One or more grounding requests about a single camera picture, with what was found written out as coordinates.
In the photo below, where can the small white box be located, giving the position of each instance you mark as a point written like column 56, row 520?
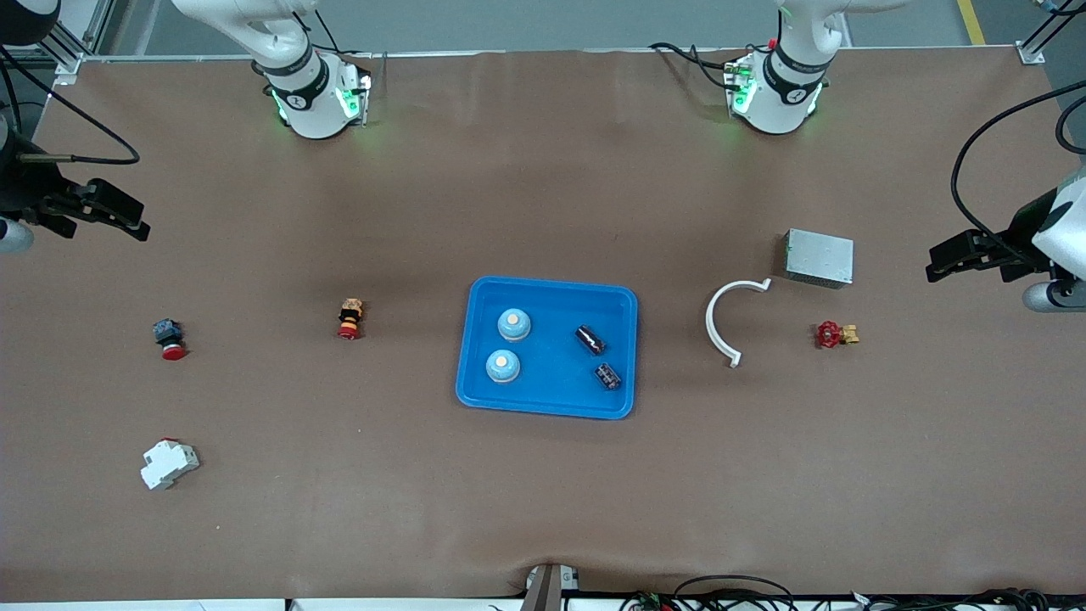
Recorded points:
column 568, row 579

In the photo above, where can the white curved plastic clamp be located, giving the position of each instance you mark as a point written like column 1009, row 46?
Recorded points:
column 709, row 322

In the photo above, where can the light blue call bell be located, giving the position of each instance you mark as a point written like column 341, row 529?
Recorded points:
column 513, row 324
column 503, row 366

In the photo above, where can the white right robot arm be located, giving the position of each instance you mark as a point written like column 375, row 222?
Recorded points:
column 310, row 93

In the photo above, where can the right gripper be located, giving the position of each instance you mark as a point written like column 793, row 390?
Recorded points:
column 28, row 193

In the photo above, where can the grey metal power supply box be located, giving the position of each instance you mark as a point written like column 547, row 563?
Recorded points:
column 819, row 257

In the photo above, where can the brown camera stand post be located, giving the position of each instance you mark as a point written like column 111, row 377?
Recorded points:
column 543, row 590

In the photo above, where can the aluminium frame post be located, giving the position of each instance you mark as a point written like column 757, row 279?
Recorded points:
column 1031, row 53
column 69, row 61

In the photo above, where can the dark cylindrical capacitor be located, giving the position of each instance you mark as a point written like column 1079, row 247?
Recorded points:
column 590, row 339
column 607, row 376

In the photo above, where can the red emergency button orange base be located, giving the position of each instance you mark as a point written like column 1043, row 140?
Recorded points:
column 349, row 318

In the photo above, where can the blue plastic tray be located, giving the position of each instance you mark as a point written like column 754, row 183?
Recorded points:
column 551, row 348

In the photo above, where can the white circuit breaker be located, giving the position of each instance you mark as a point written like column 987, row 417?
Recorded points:
column 168, row 465

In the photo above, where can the red mushroom button blue base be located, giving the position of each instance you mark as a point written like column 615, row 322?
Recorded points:
column 168, row 333

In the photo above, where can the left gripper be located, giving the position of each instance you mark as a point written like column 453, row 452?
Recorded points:
column 1016, row 243

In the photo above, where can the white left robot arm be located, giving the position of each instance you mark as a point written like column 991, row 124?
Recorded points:
column 776, row 98

